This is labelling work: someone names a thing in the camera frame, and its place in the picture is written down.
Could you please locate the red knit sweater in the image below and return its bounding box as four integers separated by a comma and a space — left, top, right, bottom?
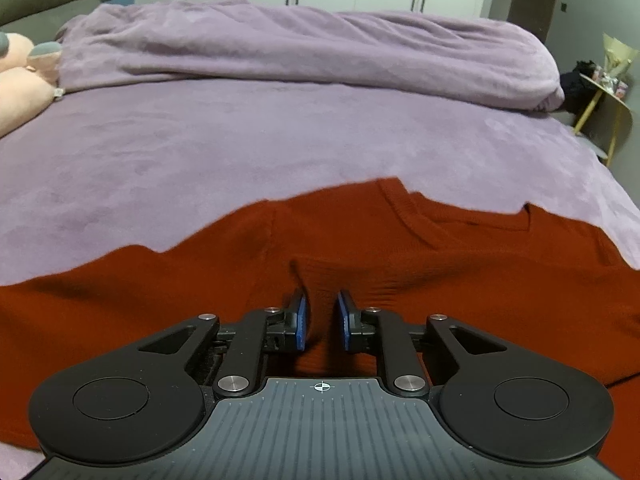
0, 176, 640, 451

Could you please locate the purple duvet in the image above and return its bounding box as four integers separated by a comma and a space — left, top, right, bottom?
54, 0, 566, 113

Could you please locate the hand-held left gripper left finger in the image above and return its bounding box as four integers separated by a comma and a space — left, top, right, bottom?
137, 287, 313, 401

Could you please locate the pink plush toy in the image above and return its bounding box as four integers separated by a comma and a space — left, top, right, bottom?
0, 31, 66, 138

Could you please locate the cream wrapped bouquet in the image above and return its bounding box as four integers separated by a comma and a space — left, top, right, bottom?
597, 32, 640, 98

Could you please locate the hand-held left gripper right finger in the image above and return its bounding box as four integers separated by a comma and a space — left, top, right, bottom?
334, 289, 506, 400

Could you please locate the dark cloth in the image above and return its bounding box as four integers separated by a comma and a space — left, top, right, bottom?
560, 60, 601, 113

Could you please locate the purple bed sheet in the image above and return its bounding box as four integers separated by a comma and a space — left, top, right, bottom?
0, 72, 640, 480

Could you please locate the yellow-legged side table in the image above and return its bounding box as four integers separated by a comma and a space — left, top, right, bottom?
572, 72, 633, 167

